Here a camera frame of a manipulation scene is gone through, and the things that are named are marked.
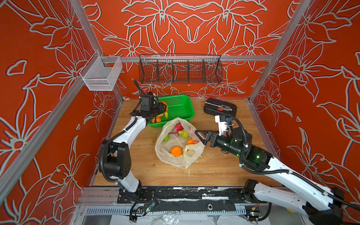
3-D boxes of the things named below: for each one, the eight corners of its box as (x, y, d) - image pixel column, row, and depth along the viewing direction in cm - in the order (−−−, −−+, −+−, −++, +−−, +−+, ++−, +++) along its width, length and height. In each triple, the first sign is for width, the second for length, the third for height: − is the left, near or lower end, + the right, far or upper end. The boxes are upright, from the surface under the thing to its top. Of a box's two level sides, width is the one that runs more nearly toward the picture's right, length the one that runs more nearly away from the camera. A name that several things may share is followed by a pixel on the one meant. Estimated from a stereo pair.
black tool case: (202, 114, 110) (203, 109, 105) (205, 102, 118) (206, 97, 113) (233, 122, 104) (236, 117, 100) (235, 109, 113) (237, 104, 108)
